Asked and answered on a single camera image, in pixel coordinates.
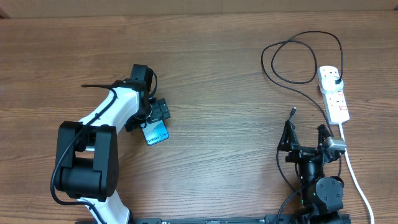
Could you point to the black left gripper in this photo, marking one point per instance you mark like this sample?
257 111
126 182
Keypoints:
160 107

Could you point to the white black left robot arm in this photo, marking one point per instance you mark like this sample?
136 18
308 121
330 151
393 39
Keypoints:
86 168

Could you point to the white USB charger adapter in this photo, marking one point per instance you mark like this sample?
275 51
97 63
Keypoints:
329 84

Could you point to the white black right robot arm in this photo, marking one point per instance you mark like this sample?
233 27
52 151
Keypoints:
321 196

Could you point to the Samsung Galaxy smartphone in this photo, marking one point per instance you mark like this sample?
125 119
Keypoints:
155 132

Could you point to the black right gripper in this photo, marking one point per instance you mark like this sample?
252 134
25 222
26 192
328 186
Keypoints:
287 144

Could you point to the white power strip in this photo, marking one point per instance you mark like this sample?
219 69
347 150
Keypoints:
335 103

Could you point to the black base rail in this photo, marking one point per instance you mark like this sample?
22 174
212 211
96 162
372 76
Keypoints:
268 219

